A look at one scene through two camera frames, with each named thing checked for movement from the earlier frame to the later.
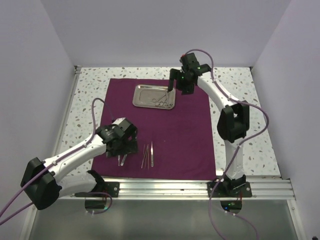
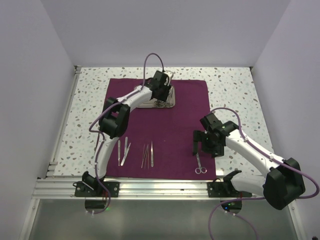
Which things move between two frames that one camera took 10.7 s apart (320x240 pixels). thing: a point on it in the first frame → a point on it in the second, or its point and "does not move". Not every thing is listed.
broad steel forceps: x=152 y=155 does not move
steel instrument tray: x=154 y=96 does not move
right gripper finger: x=174 y=75 → x=197 y=138
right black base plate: x=229 y=189 does not move
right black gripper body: x=183 y=84 → x=209 y=145
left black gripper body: x=126 y=147 → x=163 y=95
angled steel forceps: x=123 y=160 does not move
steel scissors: x=167 y=104 → x=198 y=170
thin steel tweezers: x=147 y=154 does not move
